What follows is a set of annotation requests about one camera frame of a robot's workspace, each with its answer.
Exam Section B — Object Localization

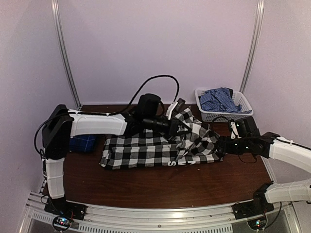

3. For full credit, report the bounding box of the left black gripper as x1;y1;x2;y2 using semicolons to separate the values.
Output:
144;116;192;138

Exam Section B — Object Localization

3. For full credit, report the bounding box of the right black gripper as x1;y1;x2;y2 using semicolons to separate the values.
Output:
215;136;251;155

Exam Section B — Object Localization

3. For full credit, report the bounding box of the black white checked shirt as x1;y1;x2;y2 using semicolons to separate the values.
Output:
100;107;223;170

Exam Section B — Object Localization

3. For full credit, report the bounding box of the white plastic laundry basket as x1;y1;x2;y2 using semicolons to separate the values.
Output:
194;88;254;122

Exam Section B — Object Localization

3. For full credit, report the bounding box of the blue plaid shirt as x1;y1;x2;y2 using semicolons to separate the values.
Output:
69;134;97;153

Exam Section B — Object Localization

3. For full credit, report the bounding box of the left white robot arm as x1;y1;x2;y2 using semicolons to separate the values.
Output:
37;94;191;216

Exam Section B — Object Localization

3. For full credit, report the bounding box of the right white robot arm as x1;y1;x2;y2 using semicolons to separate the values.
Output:
215;116;311;215

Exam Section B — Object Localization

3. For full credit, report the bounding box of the light blue checked shirt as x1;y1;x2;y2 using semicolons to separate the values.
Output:
199;87;252;114

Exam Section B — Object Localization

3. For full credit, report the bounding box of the right circuit board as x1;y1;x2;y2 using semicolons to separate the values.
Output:
247;218;267;231

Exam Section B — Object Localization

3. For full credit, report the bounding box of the circuit board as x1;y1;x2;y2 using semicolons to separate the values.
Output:
52;216;73;231
247;218;267;231

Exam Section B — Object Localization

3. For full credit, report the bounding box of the left circuit board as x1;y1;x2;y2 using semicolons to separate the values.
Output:
52;216;73;231

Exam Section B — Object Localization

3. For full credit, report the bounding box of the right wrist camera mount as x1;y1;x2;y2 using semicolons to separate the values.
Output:
230;121;240;139

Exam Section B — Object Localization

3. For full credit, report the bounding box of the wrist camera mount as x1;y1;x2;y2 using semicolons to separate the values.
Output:
165;98;186;120
230;121;240;139

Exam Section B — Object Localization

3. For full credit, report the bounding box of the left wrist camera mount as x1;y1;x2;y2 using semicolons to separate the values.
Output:
165;98;186;120

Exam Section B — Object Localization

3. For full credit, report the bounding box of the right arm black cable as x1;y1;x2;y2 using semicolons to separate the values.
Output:
211;116;258;165

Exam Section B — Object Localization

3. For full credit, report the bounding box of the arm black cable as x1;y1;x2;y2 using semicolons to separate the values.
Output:
211;116;258;165
106;75;180;116

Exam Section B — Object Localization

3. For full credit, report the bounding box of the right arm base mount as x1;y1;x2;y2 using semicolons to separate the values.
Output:
231;201;274;220

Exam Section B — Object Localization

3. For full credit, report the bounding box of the aluminium front rail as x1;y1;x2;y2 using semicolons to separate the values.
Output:
17;192;301;233

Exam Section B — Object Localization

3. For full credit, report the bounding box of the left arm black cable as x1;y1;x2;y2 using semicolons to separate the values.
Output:
106;75;180;116

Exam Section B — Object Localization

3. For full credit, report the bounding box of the right aluminium frame post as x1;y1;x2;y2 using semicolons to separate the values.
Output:
240;0;265;93

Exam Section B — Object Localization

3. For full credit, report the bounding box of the aluminium frame post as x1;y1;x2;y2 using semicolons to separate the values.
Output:
51;0;82;109
240;0;265;93

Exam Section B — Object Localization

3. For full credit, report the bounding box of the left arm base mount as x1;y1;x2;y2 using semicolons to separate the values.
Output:
44;202;86;220

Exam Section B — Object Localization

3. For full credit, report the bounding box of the left aluminium frame post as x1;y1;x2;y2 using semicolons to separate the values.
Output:
51;0;82;109

